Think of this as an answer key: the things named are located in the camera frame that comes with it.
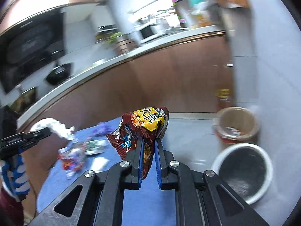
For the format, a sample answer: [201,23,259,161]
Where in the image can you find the white tissue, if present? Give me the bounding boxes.
[30,118,75,141]

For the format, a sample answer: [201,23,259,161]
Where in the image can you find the red yellow snack wrapper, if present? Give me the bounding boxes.
[106,107,169,179]

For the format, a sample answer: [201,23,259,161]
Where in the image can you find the purple glove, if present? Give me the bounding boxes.
[93,122,114,136]

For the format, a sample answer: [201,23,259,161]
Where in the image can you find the crushed green white bottle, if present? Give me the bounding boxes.
[85,140,108,156]

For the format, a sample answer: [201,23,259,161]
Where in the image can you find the red colourful candy wrapper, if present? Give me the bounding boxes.
[58,143,86,172]

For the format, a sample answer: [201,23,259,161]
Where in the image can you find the white napkin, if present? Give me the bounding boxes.
[90,157,109,173]

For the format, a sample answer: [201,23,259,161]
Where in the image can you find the red sleeved forearm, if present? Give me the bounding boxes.
[0,188,24,226]

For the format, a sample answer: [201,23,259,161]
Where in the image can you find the white metal trash bin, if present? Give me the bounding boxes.
[211,143,273,205]

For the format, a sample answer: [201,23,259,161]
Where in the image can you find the brown kitchen cabinets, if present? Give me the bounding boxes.
[21,31,236,217]

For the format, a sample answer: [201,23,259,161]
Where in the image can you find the blue white gloved hand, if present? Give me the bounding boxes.
[1,154,30,202]

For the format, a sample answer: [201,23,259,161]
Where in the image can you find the brown wicker basket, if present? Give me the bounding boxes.
[213,107,260,144]

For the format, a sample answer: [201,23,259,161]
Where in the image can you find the black wok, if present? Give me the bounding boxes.
[44,60,73,86]

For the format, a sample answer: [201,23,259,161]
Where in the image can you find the yellow cooking oil jug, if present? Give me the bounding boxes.
[216,89,233,110]

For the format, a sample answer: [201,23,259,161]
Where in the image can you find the black range hood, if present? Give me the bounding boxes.
[1,8,65,93]

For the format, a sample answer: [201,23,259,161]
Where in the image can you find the white microwave oven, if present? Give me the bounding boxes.
[136,22,163,43]

